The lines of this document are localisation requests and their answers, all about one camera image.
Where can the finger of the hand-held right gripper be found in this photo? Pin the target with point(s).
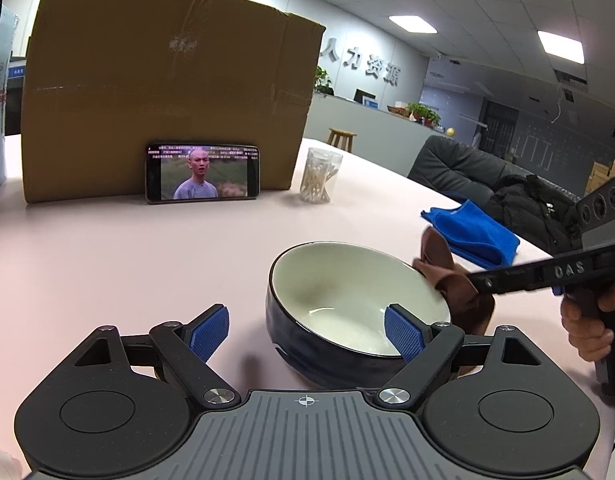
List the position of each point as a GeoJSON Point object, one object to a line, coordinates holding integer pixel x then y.
{"type": "Point", "coordinates": [512, 276]}

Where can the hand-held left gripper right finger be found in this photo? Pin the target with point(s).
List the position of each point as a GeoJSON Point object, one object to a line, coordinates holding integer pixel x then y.
{"type": "Point", "coordinates": [405, 332]}

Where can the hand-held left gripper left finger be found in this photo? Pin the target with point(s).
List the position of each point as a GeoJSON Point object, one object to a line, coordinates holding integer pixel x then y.
{"type": "Point", "coordinates": [210, 332]}

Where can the dark blue ceramic bowl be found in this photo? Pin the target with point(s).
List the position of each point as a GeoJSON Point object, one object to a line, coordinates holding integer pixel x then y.
{"type": "Point", "coordinates": [347, 285]}

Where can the brown cloth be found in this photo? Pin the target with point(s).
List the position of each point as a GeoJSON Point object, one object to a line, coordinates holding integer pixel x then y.
{"type": "Point", "coordinates": [437, 260]}

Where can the person's right hand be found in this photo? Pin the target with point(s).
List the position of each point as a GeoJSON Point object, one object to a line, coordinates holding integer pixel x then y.
{"type": "Point", "coordinates": [585, 335]}

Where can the stack of cardboard boxes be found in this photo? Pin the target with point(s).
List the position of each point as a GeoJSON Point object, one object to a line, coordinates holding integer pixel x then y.
{"type": "Point", "coordinates": [607, 177]}

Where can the blue cloth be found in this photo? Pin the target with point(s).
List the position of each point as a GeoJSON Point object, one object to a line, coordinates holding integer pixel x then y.
{"type": "Point", "coordinates": [472, 230]}

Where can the black jacket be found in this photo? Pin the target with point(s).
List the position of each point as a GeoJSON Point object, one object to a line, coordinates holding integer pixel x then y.
{"type": "Point", "coordinates": [532, 210]}

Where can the black office chair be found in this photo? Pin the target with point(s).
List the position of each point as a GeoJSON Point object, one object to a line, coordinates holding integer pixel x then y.
{"type": "Point", "coordinates": [452, 165]}

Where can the dark doorway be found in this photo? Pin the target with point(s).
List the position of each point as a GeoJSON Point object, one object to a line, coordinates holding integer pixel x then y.
{"type": "Point", "coordinates": [500, 125]}

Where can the black smartphone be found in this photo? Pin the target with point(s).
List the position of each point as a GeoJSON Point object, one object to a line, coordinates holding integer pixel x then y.
{"type": "Point", "coordinates": [202, 175]}

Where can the clear cotton swab jar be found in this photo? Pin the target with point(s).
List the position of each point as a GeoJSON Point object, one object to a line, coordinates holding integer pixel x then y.
{"type": "Point", "coordinates": [320, 180]}

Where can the ceiling light panel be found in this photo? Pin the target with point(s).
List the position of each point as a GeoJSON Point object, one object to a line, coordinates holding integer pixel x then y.
{"type": "Point", "coordinates": [561, 46]}
{"type": "Point", "coordinates": [413, 24]}

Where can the potted plant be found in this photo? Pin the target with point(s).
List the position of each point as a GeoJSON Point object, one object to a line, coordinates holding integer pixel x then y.
{"type": "Point", "coordinates": [425, 114]}
{"type": "Point", "coordinates": [324, 80]}

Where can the white reception counter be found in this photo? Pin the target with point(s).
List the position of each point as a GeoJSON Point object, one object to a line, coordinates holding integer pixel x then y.
{"type": "Point", "coordinates": [377, 130]}

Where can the brown wicker basket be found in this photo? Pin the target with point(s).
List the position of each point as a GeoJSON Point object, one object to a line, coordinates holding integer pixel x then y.
{"type": "Point", "coordinates": [398, 110]}

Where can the wooden stool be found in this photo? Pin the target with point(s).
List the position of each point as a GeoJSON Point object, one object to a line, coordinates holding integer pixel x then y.
{"type": "Point", "coordinates": [342, 136]}

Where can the small blue desk sign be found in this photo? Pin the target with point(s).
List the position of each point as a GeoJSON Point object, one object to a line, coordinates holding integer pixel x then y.
{"type": "Point", "coordinates": [371, 104]}

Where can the small counter monitor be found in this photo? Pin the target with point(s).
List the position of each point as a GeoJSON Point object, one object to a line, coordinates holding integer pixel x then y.
{"type": "Point", "coordinates": [363, 95]}

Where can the large brown cardboard box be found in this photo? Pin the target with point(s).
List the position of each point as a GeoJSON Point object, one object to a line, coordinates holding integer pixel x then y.
{"type": "Point", "coordinates": [162, 60]}

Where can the silver wall lettering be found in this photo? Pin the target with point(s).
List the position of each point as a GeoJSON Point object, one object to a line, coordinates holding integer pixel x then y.
{"type": "Point", "coordinates": [360, 62]}

